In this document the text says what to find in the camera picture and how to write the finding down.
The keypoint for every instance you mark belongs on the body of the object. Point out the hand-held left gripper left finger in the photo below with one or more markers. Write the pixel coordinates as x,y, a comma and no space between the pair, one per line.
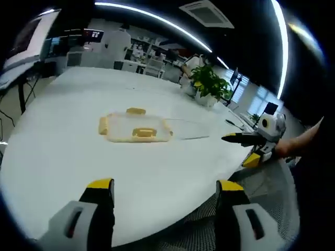
65,222

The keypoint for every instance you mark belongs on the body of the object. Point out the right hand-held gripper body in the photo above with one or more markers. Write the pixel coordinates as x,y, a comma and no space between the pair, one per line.
273,129

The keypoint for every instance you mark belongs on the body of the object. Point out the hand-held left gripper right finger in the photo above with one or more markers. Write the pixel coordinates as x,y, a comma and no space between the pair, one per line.
243,227

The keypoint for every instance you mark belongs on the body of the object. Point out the clear container with yellow clips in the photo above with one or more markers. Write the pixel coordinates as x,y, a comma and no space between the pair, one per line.
142,132

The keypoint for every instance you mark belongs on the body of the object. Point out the dark slim tool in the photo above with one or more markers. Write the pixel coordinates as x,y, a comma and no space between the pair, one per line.
233,123

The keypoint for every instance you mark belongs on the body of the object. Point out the small black monitor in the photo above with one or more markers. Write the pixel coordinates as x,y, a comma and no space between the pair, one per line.
271,107

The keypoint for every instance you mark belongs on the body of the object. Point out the small green plant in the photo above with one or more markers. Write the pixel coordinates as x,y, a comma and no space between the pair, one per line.
254,118

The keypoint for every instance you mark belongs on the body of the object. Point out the clear plastic container base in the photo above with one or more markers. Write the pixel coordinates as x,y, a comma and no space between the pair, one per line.
188,130

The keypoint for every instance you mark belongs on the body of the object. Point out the black monitor on stand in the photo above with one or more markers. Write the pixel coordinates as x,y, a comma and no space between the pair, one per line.
235,75

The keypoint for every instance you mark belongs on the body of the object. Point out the green potted plant white pot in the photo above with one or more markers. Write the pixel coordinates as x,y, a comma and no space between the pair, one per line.
209,83

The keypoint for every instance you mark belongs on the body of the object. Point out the small white container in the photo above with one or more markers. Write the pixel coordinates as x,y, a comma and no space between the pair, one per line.
188,89

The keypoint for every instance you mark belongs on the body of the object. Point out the ceiling light strip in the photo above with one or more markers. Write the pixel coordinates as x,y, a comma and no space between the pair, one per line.
157,18
284,52

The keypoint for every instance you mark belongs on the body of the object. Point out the ceiling air vent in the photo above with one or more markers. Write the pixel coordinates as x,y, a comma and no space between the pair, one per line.
206,13

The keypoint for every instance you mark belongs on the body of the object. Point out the white desk black legs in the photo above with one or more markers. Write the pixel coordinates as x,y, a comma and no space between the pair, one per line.
22,94

